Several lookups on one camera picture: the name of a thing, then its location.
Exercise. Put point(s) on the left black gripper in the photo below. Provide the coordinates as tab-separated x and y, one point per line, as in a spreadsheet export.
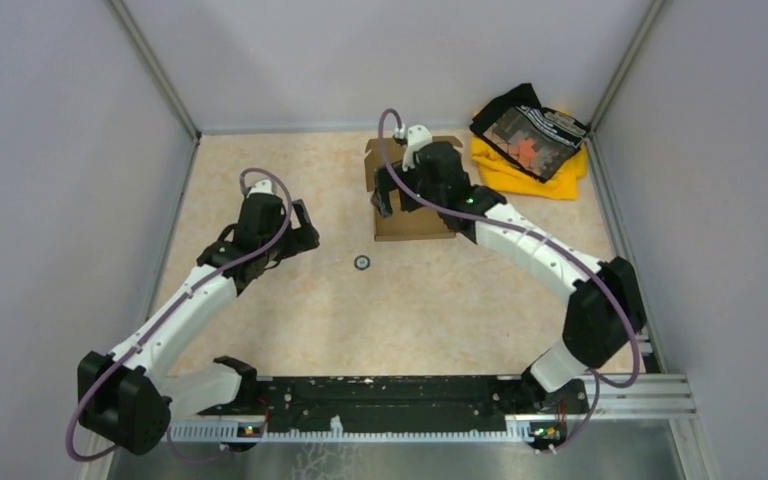
301	238

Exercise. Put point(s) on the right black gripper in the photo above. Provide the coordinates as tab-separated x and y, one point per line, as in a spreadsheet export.
383	186

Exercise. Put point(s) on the brown cardboard box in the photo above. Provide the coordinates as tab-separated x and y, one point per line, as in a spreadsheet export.
421	224

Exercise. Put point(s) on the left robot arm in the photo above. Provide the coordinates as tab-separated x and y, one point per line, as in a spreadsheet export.
159	344

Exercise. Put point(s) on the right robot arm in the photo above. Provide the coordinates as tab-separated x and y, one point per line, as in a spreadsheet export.
604	309

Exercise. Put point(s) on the yellow folded cloth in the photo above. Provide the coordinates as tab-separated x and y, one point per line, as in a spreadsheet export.
499	175

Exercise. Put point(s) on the black printed folded shirt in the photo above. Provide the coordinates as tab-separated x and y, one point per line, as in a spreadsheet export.
532	138

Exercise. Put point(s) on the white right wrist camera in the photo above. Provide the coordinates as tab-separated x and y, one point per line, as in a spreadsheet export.
412	139

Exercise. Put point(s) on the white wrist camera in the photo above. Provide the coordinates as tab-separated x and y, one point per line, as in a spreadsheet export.
263	186
412	139

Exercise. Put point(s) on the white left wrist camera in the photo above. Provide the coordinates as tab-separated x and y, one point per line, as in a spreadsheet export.
263	186

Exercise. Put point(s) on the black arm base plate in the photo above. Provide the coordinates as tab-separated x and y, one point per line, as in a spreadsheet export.
399	404

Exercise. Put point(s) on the aluminium front rail frame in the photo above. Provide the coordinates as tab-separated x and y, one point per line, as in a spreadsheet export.
651	397

